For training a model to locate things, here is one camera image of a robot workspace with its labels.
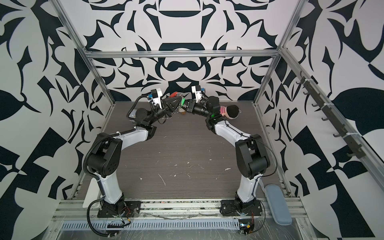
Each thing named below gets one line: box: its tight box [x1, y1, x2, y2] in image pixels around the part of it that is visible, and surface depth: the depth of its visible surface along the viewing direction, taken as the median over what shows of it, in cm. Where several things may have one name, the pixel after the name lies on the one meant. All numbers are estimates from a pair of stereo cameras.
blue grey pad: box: [265, 184, 293, 226], surface depth 75 cm
